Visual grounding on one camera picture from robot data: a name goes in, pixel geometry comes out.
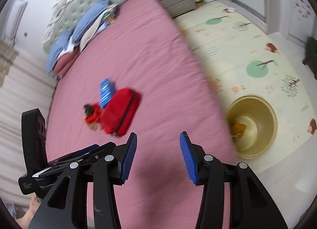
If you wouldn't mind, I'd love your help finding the red pouch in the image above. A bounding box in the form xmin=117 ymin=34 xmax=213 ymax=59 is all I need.
xmin=100 ymin=88 xmax=141 ymax=137

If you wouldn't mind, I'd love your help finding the red shiny snack wrapper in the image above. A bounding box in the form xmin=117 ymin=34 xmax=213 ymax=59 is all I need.
xmin=83 ymin=103 xmax=102 ymax=131

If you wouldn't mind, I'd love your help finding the blue card box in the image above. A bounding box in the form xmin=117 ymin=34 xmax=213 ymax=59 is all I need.
xmin=100 ymin=78 xmax=116 ymax=108

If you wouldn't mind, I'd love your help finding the gold round trash bin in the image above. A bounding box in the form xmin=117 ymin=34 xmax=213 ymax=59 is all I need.
xmin=226 ymin=94 xmax=278 ymax=159

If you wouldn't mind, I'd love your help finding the left hand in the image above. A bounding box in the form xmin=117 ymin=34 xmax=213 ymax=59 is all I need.
xmin=16 ymin=194 xmax=40 ymax=229

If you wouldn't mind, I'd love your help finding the cartoon tree play mat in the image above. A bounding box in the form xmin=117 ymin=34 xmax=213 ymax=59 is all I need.
xmin=175 ymin=2 xmax=316 ymax=173

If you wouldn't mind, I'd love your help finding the pink bed sheet mattress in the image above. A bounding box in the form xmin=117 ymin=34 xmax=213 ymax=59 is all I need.
xmin=46 ymin=0 xmax=237 ymax=228

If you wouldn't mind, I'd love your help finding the blue pillow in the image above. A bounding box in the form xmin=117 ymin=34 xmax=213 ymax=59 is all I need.
xmin=46 ymin=29 xmax=75 ymax=74
xmin=72 ymin=0 xmax=110 ymax=43

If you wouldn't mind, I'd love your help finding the grey drawer nightstand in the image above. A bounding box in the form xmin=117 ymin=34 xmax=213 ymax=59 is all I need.
xmin=158 ymin=0 xmax=196 ymax=18

